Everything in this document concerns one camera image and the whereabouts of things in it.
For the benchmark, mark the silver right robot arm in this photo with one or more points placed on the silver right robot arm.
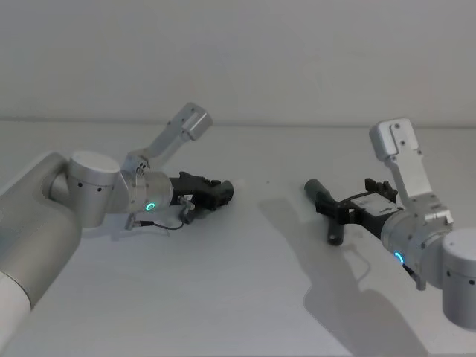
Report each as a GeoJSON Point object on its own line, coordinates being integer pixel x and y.
{"type": "Point", "coordinates": [413, 227]}

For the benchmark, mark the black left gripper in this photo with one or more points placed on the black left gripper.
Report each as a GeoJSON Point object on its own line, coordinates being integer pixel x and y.
{"type": "Point", "coordinates": [191, 187]}

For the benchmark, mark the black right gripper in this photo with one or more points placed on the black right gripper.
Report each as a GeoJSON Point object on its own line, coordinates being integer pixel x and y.
{"type": "Point", "coordinates": [368, 213]}

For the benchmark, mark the white table cloth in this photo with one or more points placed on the white table cloth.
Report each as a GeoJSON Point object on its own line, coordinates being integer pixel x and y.
{"type": "Point", "coordinates": [208, 290]}

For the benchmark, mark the white curtain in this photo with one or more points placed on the white curtain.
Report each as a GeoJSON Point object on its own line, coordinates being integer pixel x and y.
{"type": "Point", "coordinates": [238, 56]}

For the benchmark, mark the dark grey cylindrical tube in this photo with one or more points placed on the dark grey cylindrical tube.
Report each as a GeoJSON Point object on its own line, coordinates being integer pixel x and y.
{"type": "Point", "coordinates": [314, 187]}

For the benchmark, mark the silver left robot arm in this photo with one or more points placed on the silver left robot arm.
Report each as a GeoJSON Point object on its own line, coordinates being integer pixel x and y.
{"type": "Point", "coordinates": [56, 208]}

